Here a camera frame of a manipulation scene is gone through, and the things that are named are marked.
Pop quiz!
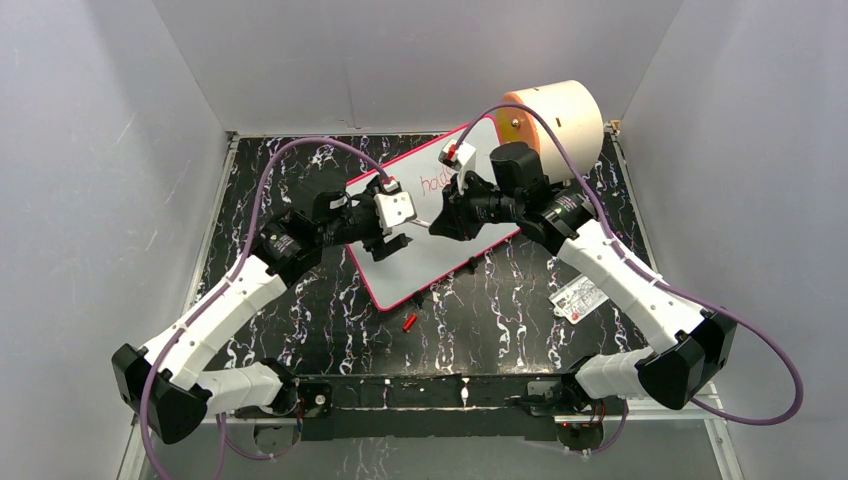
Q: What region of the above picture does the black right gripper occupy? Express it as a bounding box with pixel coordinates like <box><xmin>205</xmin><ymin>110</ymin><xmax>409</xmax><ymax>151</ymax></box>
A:
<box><xmin>428</xmin><ymin>173</ymin><xmax>523</xmax><ymax>242</ymax></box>

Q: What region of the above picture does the red whiteboard marker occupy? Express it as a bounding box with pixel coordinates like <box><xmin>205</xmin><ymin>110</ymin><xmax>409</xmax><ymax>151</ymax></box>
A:
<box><xmin>410</xmin><ymin>219</ymin><xmax>430</xmax><ymax>230</ymax></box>

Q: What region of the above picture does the pink-framed whiteboard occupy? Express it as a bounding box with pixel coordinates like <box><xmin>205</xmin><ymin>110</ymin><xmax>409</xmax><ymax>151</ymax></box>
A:
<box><xmin>346</xmin><ymin>125</ymin><xmax>519</xmax><ymax>311</ymax></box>

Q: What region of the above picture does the red marker cap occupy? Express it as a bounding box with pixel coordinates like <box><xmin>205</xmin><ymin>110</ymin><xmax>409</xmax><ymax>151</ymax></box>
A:
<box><xmin>402</xmin><ymin>314</ymin><xmax>418</xmax><ymax>333</ymax></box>

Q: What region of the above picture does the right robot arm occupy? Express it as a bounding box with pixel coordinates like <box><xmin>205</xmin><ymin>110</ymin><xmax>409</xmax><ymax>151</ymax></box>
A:
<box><xmin>428</xmin><ymin>140</ymin><xmax>736</xmax><ymax>414</ymax></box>

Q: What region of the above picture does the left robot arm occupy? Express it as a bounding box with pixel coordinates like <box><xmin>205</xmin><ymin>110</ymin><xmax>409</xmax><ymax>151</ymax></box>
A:
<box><xmin>112</xmin><ymin>183</ymin><xmax>417</xmax><ymax>444</ymax></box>

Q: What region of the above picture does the white printed card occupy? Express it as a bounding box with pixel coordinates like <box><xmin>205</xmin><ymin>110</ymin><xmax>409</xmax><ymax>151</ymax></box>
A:
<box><xmin>548</xmin><ymin>275</ymin><xmax>608</xmax><ymax>325</ymax></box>

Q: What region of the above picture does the white cylinder with orange face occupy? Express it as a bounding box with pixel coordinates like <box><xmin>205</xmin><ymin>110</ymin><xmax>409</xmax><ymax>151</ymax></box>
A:
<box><xmin>494</xmin><ymin>80</ymin><xmax>604</xmax><ymax>183</ymax></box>

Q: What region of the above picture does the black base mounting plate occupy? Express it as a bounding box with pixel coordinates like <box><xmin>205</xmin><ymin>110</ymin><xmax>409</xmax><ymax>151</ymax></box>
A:
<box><xmin>235</xmin><ymin>373</ymin><xmax>590</xmax><ymax>441</ymax></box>

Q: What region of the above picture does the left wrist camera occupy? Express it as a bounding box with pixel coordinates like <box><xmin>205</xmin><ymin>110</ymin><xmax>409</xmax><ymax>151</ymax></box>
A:
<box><xmin>374</xmin><ymin>177</ymin><xmax>417</xmax><ymax>234</ymax></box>

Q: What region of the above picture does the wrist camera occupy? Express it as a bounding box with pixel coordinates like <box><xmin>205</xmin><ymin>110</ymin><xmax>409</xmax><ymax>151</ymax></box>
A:
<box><xmin>374</xmin><ymin>177</ymin><xmax>417</xmax><ymax>234</ymax></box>
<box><xmin>437</xmin><ymin>139</ymin><xmax>477</xmax><ymax>178</ymax></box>

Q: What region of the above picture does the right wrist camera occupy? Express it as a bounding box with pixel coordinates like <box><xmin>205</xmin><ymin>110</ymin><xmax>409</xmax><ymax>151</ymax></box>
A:
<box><xmin>437</xmin><ymin>139</ymin><xmax>477</xmax><ymax>178</ymax></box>

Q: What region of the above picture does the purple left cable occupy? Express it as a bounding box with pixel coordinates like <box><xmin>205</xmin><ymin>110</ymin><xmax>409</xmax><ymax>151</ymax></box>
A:
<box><xmin>137</xmin><ymin>135</ymin><xmax>392</xmax><ymax>480</ymax></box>

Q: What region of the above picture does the purple cable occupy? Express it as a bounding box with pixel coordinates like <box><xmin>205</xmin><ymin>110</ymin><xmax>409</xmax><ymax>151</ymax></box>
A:
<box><xmin>137</xmin><ymin>135</ymin><xmax>392</xmax><ymax>480</ymax></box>
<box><xmin>453</xmin><ymin>102</ymin><xmax>805</xmax><ymax>458</ymax></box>

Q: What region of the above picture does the aluminium frame rail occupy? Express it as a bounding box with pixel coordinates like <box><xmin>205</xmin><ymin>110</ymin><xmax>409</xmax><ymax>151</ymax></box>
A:
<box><xmin>119</xmin><ymin>377</ymin><xmax>727</xmax><ymax>427</ymax></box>

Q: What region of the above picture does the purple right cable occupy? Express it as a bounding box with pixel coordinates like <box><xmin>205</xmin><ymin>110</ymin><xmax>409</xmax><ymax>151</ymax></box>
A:
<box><xmin>453</xmin><ymin>102</ymin><xmax>805</xmax><ymax>458</ymax></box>

